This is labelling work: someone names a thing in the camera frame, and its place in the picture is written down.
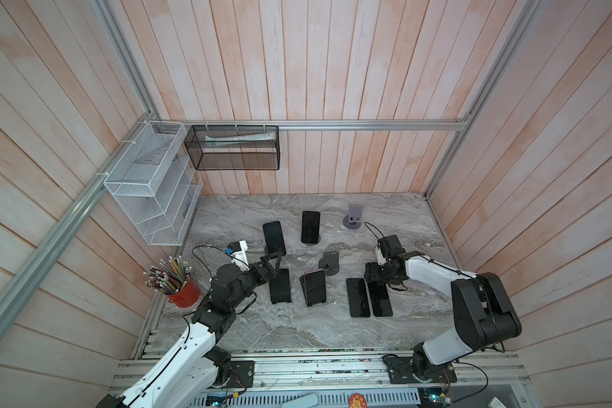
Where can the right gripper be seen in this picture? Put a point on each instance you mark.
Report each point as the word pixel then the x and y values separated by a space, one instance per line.
pixel 370 273

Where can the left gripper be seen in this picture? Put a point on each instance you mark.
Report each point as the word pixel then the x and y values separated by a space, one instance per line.
pixel 271 272

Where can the black phone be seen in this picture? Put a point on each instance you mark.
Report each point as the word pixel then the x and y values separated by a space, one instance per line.
pixel 280 288
pixel 358 298

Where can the purple phone stand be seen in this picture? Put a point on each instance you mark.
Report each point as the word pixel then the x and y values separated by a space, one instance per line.
pixel 353 219

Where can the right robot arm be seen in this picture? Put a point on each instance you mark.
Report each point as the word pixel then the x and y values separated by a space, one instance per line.
pixel 483 314

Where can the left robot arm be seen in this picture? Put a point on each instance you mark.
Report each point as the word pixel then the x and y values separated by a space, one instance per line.
pixel 195 362

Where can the blue phone back left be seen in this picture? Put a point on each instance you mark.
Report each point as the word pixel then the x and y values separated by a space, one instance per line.
pixel 274 239

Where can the grey round stand centre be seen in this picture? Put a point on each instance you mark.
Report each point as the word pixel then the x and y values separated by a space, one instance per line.
pixel 330 263

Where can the green phone back centre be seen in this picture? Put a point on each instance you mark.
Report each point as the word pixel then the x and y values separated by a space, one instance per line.
pixel 310 232

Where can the red pencil cup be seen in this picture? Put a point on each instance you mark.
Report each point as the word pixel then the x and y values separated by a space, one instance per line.
pixel 187 296

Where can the bundle of pencils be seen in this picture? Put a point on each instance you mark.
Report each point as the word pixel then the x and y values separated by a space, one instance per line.
pixel 169 277

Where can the black mesh basket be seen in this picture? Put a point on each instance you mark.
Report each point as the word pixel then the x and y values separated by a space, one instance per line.
pixel 234 147

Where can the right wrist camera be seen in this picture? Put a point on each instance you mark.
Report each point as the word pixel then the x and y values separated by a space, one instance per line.
pixel 381 255

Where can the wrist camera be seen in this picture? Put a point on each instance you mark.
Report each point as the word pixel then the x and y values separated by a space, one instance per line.
pixel 381 255
pixel 237 251

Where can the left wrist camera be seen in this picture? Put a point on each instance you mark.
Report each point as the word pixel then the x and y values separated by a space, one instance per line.
pixel 237 251

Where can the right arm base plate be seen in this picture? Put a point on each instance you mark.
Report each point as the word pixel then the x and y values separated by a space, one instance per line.
pixel 415 370

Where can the aluminium rail front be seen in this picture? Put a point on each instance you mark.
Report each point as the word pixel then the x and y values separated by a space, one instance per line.
pixel 366 369

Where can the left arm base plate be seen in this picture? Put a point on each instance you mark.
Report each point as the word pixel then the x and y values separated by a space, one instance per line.
pixel 237 374

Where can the white wire mesh shelf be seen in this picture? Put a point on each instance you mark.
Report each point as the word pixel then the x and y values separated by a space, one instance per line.
pixel 155 185

